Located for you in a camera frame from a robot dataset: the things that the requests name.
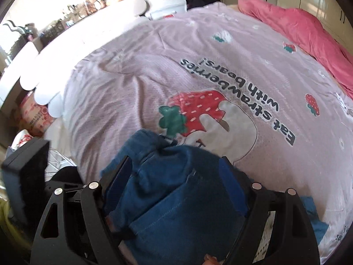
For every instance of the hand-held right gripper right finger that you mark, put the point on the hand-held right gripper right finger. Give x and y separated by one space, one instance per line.
230 178

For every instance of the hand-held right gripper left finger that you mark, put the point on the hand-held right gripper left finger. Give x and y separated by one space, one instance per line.
120 175

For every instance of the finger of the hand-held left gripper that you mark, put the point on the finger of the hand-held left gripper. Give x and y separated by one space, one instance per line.
27 171

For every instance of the blue denim pants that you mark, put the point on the blue denim pants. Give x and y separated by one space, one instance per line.
171 198

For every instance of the person's right hand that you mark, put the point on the person's right hand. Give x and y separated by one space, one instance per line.
211 260

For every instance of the pink patterned box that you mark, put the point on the pink patterned box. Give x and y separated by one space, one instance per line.
34 116

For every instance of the white scalloped headboard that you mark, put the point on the white scalloped headboard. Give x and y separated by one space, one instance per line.
49 69

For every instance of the strawberry print quilt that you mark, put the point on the strawberry print quilt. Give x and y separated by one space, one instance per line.
165 74

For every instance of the row of desk clutter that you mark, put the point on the row of desk clutter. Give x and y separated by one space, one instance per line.
55 27

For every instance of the pink blanket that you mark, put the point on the pink blanket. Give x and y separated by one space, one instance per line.
303 33

